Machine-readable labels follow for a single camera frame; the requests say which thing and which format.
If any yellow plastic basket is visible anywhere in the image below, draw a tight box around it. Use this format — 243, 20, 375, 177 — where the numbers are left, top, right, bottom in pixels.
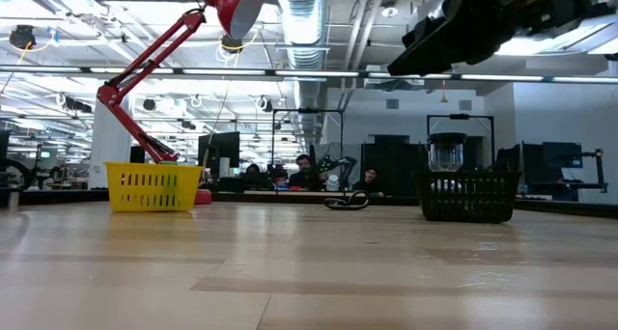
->
104, 161, 204, 213

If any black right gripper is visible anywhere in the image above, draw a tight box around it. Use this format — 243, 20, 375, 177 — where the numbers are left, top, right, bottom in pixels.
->
386, 0, 618, 76

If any black plastic basket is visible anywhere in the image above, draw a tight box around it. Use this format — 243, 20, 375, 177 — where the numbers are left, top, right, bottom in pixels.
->
413, 169, 523, 224

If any monitor on black arm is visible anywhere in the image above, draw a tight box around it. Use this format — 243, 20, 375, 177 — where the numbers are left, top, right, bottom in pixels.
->
520, 140, 610, 196

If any black computer monitor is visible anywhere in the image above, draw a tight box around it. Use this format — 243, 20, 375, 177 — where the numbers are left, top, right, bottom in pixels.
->
197, 130, 241, 179

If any person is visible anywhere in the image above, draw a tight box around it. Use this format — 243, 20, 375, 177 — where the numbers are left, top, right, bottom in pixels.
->
288, 153, 330, 192
242, 163, 266, 184
354, 168, 387, 198

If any white square pillar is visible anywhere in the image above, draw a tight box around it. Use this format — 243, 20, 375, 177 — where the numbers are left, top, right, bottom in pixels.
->
88, 96, 134, 190

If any black station frame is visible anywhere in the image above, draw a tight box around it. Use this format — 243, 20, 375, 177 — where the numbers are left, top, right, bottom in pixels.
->
425, 113, 496, 172
269, 107, 346, 170

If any clear jar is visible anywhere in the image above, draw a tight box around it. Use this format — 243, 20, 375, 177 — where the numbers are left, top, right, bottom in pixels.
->
427, 131, 468, 194

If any red desk lamp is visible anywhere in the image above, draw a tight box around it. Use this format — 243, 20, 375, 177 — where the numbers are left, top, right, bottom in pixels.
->
96, 0, 266, 206

